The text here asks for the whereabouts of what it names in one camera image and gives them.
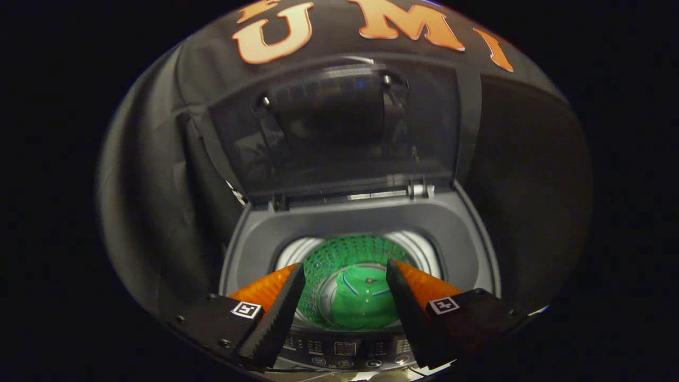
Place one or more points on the dark glass washing machine lid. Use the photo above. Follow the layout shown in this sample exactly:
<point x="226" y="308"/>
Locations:
<point x="329" y="138"/>

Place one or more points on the black backdrop cloth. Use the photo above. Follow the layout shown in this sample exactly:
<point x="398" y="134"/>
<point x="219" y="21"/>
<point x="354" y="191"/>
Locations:
<point x="154" y="175"/>

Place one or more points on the green polo shirt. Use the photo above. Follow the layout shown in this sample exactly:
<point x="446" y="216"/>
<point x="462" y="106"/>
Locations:
<point x="360" y="302"/>

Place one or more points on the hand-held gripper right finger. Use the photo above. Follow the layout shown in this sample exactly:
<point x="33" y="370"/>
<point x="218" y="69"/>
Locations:
<point x="416" y="318"/>

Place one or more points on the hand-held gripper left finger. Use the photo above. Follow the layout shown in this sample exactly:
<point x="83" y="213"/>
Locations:
<point x="273" y="318"/>

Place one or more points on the grey washing machine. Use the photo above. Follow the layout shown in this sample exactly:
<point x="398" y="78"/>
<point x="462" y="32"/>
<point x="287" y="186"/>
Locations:
<point x="371" y="217"/>

